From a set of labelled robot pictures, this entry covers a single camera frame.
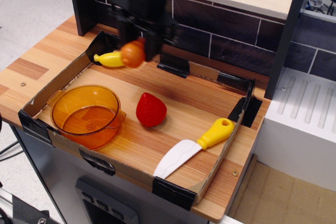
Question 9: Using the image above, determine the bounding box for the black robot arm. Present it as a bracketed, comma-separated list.
[107, 0, 178, 61]

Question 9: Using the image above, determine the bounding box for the white toy sink drainboard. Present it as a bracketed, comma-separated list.
[255, 68, 335, 191]

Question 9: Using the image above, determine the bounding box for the grey oven control panel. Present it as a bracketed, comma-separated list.
[76, 179, 140, 223]

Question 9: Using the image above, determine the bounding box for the orange toy carrot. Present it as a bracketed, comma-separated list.
[121, 38, 146, 68]

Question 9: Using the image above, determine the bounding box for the toy knife yellow handle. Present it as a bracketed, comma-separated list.
[153, 118, 235, 179]

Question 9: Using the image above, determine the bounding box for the orange transparent plastic pot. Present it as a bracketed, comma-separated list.
[47, 85, 126, 150]

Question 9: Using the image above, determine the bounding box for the dark grey right post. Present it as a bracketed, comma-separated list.
[264, 0, 307, 100]

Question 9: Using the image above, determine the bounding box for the red toy strawberry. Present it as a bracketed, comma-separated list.
[136, 92, 167, 127]

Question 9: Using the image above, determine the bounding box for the yellow toy banana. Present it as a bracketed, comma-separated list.
[93, 51, 124, 67]

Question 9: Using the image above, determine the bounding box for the dark grey post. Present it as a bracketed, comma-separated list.
[72, 0, 98, 36]
[264, 0, 307, 100]

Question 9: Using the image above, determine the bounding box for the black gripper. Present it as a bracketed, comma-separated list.
[107, 0, 179, 61]

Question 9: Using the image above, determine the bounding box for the dark grey left post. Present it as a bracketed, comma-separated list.
[72, 0, 98, 36]

